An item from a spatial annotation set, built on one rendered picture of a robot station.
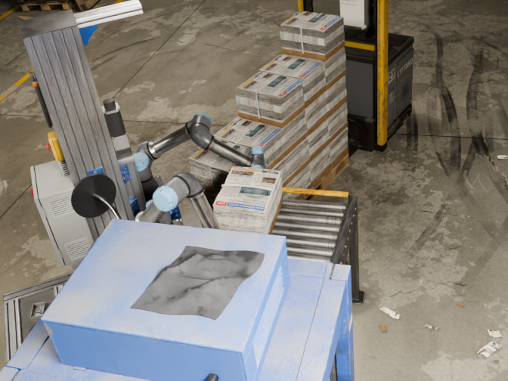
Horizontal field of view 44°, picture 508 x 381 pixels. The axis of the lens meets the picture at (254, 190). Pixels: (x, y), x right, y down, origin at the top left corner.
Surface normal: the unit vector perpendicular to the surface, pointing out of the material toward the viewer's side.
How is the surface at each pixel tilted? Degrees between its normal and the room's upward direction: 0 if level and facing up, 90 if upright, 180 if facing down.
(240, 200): 4
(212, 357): 90
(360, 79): 90
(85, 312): 0
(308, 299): 0
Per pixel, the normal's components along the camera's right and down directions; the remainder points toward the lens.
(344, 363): -0.28, 0.59
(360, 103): -0.58, 0.53
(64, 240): 0.34, 0.52
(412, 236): -0.11, -0.80
